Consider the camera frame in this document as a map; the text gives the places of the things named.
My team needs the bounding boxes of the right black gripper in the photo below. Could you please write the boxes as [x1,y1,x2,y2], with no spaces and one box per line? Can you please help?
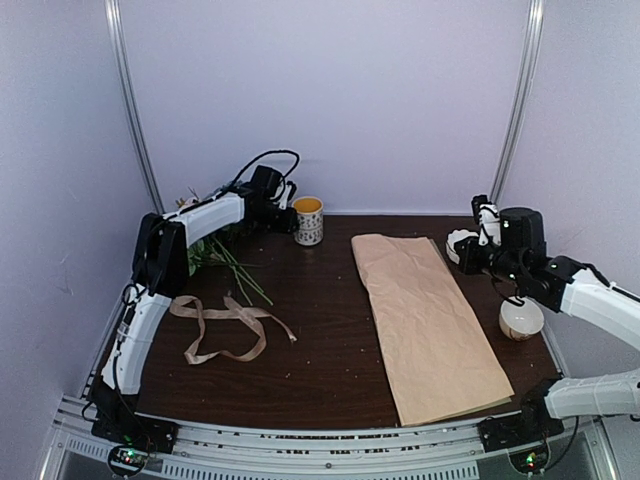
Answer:
[455,236,526,288]

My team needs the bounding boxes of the white mug with orange inside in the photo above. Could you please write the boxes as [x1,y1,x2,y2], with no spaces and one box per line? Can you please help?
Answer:
[293,196,324,247]

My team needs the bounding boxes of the green and tan wrapping paper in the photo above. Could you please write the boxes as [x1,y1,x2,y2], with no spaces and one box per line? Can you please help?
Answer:
[351,234,514,426]

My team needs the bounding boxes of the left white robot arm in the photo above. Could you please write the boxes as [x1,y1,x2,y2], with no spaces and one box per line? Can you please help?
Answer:
[89,187,298,444]

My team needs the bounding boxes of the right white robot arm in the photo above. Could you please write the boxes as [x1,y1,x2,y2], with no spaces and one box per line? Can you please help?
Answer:
[446,194,639,442]

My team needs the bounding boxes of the blue hydrangea fake flower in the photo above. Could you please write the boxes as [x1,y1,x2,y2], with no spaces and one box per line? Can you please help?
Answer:
[187,226,274,306]

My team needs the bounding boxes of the white scalloped dish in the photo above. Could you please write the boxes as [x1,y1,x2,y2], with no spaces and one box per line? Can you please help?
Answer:
[445,229,479,265]

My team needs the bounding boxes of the white round bowl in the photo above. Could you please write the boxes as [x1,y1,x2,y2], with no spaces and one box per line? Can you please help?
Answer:
[499,301,544,341]

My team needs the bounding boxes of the beige ribbon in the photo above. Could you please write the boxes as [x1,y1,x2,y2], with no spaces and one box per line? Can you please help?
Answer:
[169,295,297,366]

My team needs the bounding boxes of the right circuit board with leds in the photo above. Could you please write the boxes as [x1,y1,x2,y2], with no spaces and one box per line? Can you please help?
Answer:
[509,449,550,476]

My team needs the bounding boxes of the circuit board with leds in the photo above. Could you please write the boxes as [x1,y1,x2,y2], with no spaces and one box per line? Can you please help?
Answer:
[509,449,550,476]
[107,445,149,477]

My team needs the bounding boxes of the left circuit board with leds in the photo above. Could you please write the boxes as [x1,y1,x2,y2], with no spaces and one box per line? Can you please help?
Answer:
[107,445,149,477]

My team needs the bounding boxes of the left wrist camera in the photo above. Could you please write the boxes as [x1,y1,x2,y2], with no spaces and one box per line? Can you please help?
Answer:
[249,165,284,200]

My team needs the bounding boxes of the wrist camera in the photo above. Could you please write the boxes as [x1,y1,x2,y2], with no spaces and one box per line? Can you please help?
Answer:
[500,207,546,258]
[249,165,284,200]

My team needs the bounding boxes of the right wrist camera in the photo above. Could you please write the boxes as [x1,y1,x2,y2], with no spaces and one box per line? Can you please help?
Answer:
[500,207,546,258]

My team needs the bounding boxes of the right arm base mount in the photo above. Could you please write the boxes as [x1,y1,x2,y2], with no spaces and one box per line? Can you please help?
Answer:
[477,413,564,453]

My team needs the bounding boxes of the front aluminium rail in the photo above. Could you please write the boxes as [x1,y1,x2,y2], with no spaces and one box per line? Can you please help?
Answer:
[47,394,617,480]

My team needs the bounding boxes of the right aluminium frame post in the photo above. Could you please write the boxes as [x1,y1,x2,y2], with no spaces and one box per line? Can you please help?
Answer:
[490,0,545,203]

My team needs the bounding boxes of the aluminium frame post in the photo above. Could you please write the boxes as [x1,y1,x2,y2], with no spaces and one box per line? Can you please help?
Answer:
[490,0,545,203]
[104,0,165,213]

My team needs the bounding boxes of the left aluminium frame post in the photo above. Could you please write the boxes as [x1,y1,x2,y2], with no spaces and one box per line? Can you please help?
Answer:
[104,0,165,213]

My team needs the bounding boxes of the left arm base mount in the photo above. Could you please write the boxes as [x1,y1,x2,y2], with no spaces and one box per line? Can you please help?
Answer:
[91,403,178,454]

